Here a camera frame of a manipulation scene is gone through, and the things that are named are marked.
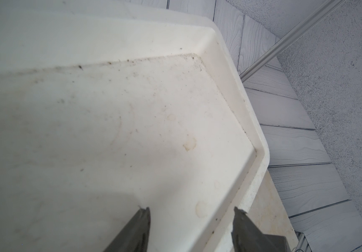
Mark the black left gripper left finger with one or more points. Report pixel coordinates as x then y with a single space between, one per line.
134 236

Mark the right aluminium frame post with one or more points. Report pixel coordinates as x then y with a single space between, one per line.
293 35

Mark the white three-drawer cabinet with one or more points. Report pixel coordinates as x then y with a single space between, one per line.
108 107

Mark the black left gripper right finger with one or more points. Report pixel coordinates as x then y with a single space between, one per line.
247 237

